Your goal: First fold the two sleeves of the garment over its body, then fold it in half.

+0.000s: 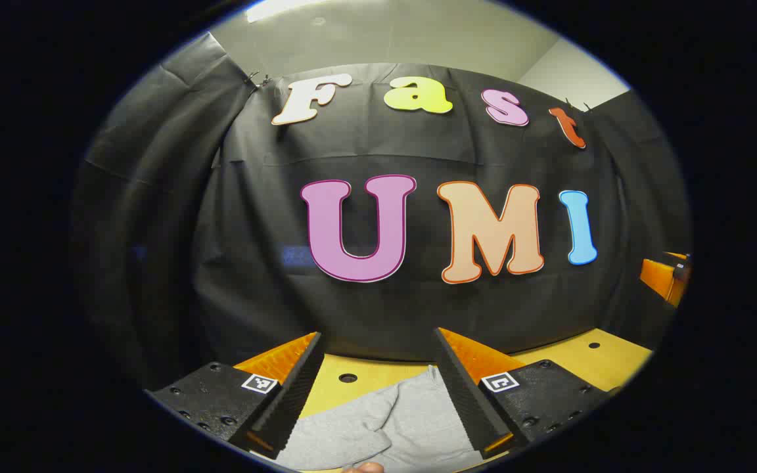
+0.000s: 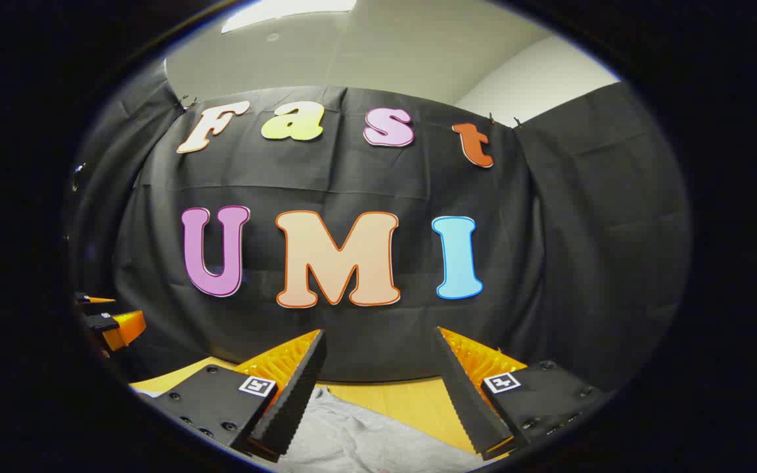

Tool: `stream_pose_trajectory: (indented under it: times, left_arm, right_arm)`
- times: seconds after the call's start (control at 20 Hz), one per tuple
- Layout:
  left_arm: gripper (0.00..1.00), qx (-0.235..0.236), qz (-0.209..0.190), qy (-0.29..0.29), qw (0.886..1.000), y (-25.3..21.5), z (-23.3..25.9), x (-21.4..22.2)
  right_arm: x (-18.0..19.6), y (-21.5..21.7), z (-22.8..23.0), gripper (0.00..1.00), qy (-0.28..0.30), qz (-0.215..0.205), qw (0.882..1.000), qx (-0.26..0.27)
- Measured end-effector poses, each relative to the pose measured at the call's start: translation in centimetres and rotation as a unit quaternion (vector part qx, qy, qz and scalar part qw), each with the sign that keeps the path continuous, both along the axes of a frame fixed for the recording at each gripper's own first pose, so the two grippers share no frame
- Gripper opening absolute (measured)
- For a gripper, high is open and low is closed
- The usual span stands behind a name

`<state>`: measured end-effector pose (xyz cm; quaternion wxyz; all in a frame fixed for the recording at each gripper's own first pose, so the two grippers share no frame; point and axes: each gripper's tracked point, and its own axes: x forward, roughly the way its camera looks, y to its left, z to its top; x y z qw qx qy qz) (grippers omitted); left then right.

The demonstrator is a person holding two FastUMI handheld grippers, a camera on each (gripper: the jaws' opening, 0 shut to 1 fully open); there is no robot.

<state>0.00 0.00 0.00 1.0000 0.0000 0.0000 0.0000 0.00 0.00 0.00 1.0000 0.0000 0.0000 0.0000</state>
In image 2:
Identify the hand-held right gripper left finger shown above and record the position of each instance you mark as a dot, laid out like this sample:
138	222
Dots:
296	387

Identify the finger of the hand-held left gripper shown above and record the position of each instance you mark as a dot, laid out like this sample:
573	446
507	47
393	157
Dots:
92	300
125	326

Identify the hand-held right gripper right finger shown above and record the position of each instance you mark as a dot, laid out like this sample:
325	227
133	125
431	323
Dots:
464	394

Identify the grey zip-neck sweatshirt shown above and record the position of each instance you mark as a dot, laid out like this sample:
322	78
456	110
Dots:
352	440

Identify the black backdrop cloth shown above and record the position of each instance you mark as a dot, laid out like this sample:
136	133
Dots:
352	177

